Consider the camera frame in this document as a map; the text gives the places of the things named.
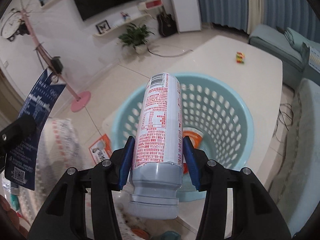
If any white red-print plastic bottle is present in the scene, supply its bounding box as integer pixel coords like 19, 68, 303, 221
128, 73, 183, 220

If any orange white leaflet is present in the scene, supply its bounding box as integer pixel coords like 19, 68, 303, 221
89, 134, 112, 164

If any striped woven sofa cover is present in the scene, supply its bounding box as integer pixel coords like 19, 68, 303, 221
18, 118, 95, 225

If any light blue laundry basket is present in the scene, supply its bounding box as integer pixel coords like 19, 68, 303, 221
111, 73, 254, 202

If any pink coat rack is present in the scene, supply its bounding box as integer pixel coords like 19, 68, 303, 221
20, 0, 91, 113

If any colourful small toy block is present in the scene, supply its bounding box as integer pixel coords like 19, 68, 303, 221
236, 51, 245, 64

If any potted green plant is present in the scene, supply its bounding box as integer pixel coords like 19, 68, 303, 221
118, 23, 153, 55

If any black acoustic guitar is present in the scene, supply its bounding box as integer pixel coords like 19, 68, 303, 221
157, 5, 177, 37

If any framed butterfly picture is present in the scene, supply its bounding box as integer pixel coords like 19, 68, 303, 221
95, 20, 111, 34

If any teal sofa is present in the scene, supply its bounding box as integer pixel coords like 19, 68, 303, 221
248, 24, 319, 90

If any white refrigerator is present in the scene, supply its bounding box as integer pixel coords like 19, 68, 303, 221
171, 0, 202, 33

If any blue window curtain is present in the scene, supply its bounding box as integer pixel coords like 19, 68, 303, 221
199, 0, 319, 42

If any black floor cable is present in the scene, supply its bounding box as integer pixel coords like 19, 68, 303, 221
146, 45, 194, 58

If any round wall clock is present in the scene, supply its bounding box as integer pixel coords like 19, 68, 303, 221
1, 10, 22, 42

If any white curved wall shelf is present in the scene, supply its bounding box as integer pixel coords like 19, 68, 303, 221
92, 13, 152, 37

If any red white wall box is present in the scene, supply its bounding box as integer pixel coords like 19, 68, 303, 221
138, 0, 163, 11

